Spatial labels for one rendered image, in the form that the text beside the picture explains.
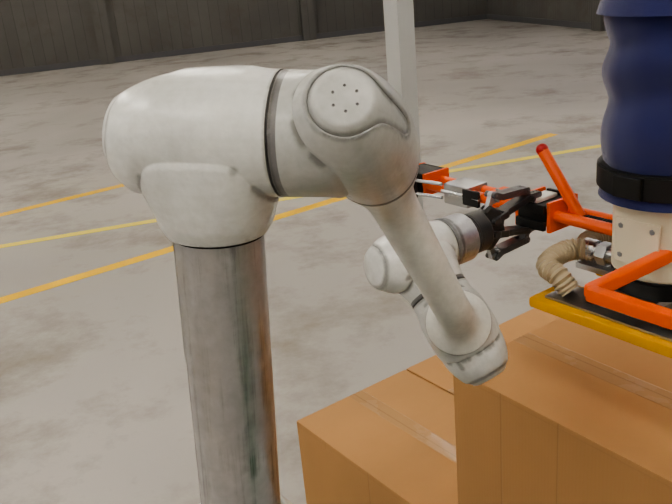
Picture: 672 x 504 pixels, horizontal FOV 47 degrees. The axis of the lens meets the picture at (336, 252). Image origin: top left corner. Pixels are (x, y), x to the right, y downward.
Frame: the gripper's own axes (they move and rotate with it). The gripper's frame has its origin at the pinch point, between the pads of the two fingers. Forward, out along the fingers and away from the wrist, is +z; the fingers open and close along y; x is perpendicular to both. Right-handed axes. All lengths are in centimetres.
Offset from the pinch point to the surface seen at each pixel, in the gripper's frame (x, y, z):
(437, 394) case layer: -48, 69, 15
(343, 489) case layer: -45, 80, -22
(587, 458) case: 27.6, 32.6, -20.9
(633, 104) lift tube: 25.4, -24.0, -9.6
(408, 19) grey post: -244, -12, 183
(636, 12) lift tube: 26.6, -37.5, -11.8
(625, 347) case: 13.8, 28.7, 9.4
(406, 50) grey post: -244, 4, 180
